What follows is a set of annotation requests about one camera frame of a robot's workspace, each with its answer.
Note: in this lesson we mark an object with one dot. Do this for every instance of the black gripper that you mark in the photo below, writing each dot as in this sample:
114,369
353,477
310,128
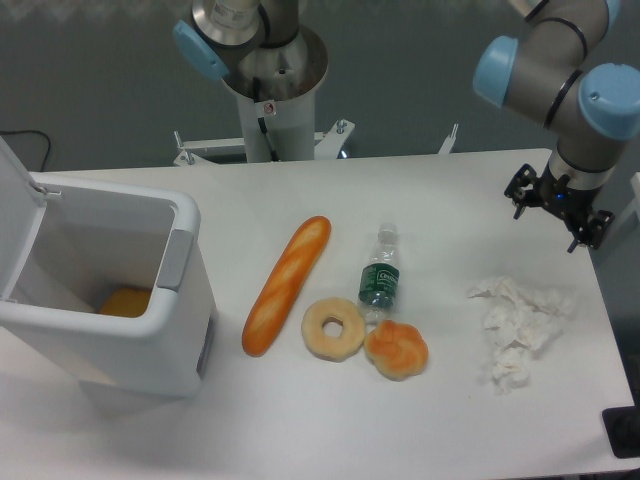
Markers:
588,227

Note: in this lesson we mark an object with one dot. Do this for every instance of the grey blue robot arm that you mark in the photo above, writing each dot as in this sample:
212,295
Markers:
594,113

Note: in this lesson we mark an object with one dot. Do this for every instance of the round knotted bread roll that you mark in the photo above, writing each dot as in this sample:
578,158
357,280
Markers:
397,350

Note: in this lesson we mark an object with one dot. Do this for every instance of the orange baguette bread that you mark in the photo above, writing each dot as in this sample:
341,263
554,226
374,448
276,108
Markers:
279,293

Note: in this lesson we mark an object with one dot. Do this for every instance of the crumpled white tissue paper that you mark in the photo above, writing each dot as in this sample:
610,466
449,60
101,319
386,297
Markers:
521,323

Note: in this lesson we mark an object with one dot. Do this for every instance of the green label plastic bottle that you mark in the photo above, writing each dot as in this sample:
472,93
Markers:
379,280

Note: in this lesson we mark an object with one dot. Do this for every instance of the black device at edge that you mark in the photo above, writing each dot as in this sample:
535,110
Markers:
622,428

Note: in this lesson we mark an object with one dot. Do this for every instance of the yellow item inside bin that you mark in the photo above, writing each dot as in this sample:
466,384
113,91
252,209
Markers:
126,302

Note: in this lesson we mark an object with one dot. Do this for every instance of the white trash bin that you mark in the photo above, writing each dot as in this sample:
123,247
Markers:
67,244

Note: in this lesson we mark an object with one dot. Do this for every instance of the pale ring bagel bread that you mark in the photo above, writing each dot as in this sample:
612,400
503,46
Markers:
333,310

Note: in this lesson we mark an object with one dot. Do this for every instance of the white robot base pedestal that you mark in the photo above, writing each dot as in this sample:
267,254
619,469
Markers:
273,66

